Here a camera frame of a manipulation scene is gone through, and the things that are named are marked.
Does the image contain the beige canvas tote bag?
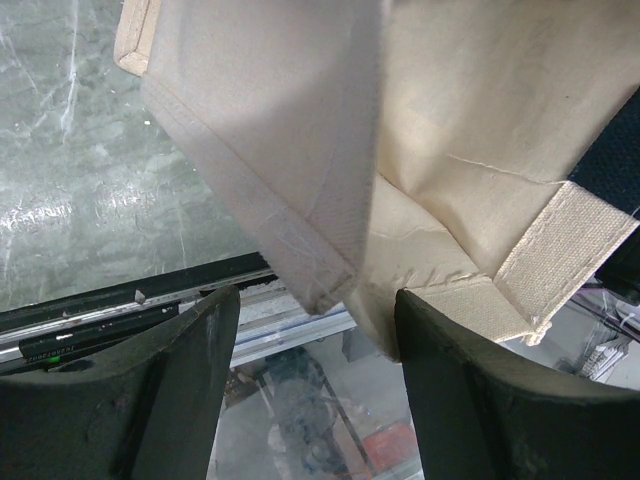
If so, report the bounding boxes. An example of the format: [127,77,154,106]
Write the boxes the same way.
[114,1,639,358]

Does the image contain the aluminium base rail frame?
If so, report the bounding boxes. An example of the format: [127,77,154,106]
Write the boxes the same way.
[1,253,355,375]

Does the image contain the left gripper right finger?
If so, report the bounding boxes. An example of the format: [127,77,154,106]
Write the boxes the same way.
[394,290,639,479]

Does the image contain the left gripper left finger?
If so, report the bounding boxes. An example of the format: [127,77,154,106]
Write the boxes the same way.
[1,294,235,479]

